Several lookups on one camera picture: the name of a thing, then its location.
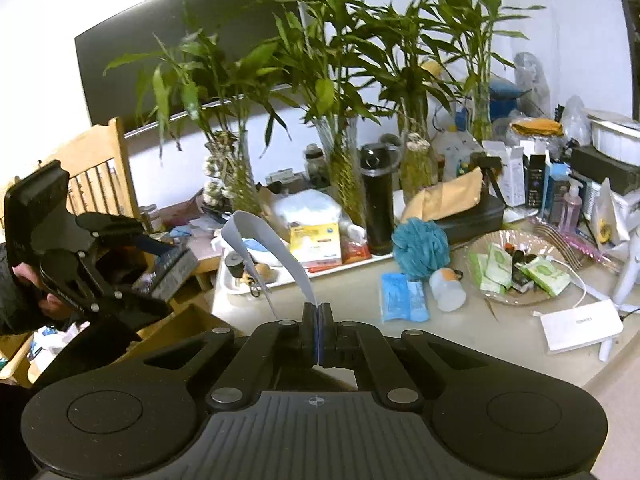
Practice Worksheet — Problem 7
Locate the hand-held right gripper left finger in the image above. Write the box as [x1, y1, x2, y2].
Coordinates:
[142, 304, 319, 409]

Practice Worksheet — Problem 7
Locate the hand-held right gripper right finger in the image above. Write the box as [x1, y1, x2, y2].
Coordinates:
[320, 304, 497, 409]

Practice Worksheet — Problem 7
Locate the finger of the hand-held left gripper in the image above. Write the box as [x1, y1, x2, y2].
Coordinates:
[75, 211, 177, 257]
[44, 254, 174, 332]

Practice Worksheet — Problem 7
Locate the brown cardboard box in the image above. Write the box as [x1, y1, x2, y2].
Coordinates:
[131, 302, 242, 357]

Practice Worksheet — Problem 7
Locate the grey fabric strap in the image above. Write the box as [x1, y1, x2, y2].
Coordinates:
[222, 211, 321, 307]

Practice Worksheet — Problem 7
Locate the person's left hand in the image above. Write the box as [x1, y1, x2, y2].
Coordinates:
[12, 261, 69, 322]

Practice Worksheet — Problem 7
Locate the small glass jar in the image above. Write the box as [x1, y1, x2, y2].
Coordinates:
[139, 203, 164, 234]

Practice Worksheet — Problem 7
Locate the wooden side desk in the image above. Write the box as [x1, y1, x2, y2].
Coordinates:
[0, 220, 223, 387]

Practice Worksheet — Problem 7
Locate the wooden chair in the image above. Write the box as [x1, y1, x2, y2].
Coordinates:
[0, 116, 147, 378]

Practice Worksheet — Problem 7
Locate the white plastic tray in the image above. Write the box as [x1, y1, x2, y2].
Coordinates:
[212, 222, 397, 309]

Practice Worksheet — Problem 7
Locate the blue plastic packet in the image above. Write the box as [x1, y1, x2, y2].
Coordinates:
[407, 279, 432, 323]
[380, 272, 412, 324]

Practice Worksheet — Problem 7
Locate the black round canister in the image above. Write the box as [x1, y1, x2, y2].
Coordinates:
[224, 252, 247, 279]

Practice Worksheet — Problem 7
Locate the red snack packet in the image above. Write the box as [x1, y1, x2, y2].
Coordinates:
[342, 239, 372, 264]

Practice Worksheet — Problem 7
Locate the yellow and white box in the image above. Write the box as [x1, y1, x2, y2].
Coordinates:
[289, 221, 344, 269]

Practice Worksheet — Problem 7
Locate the dried white flower bunch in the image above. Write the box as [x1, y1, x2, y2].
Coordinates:
[201, 129, 237, 207]

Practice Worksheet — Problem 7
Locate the lucky bamboo in glass vase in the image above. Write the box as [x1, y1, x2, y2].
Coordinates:
[260, 0, 397, 229]
[102, 30, 294, 219]
[429, 0, 547, 144]
[370, 0, 452, 204]

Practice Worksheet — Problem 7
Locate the white plastic bag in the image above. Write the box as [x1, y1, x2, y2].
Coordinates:
[271, 191, 352, 232]

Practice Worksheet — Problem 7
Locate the blue bath loofah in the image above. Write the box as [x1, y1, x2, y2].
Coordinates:
[391, 218, 452, 282]

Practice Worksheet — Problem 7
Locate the white plastic jar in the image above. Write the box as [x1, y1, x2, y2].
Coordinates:
[429, 267, 469, 312]

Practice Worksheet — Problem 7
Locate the black thermos bottle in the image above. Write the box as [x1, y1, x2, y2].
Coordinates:
[359, 142, 404, 257]

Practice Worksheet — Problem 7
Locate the green wet wipes packet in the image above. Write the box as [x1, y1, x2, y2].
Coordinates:
[469, 252, 489, 292]
[521, 255, 572, 298]
[481, 243, 514, 294]

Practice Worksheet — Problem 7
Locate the brown paper envelope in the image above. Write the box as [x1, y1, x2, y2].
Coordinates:
[401, 166, 487, 222]

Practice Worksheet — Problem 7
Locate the black flat case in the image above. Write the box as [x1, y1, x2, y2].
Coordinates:
[439, 194, 507, 247]

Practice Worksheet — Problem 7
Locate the small black tripod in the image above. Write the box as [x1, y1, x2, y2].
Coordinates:
[471, 156, 507, 202]

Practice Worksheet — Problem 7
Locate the white carton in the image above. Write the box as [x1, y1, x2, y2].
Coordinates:
[481, 139, 527, 209]

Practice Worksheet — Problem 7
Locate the white router box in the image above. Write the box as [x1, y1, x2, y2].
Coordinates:
[539, 298, 626, 354]

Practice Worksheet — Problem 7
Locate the black carton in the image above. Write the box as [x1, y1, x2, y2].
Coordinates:
[524, 152, 549, 209]

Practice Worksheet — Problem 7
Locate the blue carton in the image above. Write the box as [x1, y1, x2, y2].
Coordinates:
[542, 161, 572, 224]

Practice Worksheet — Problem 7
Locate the pink pump soap bottle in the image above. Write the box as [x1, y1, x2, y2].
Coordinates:
[556, 179, 584, 234]

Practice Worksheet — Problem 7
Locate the pink plastic comb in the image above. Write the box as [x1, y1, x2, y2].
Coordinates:
[531, 219, 609, 269]

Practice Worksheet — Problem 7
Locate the yellow cloth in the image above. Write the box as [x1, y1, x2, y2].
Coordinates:
[509, 118, 564, 138]

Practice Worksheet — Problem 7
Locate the white crumpled paper bag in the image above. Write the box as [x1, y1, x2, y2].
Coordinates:
[591, 176, 632, 249]

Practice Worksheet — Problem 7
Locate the black box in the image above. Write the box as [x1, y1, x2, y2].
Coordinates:
[569, 144, 640, 197]

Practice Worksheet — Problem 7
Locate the clear plastic bag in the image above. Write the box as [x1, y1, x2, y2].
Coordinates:
[559, 94, 589, 142]

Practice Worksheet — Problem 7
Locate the white plastic bowl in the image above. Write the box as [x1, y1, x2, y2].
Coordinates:
[589, 116, 640, 159]

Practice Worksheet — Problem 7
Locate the small doll keychain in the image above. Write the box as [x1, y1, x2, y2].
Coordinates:
[239, 264, 277, 297]

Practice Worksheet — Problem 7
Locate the black wall television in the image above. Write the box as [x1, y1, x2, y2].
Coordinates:
[74, 0, 307, 134]

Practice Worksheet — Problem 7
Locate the white cable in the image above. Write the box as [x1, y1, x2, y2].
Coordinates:
[529, 254, 592, 319]

